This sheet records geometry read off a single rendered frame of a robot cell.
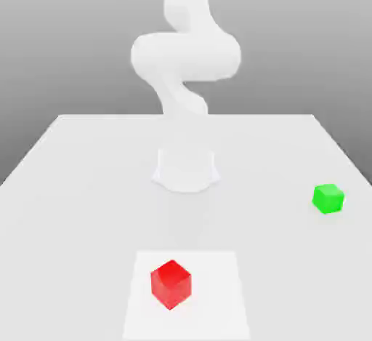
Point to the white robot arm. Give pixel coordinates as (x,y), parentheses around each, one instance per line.
(186,56)

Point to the small red cube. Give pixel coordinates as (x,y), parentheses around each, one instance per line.
(171,284)

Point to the small green cube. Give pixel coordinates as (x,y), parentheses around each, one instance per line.
(328,199)

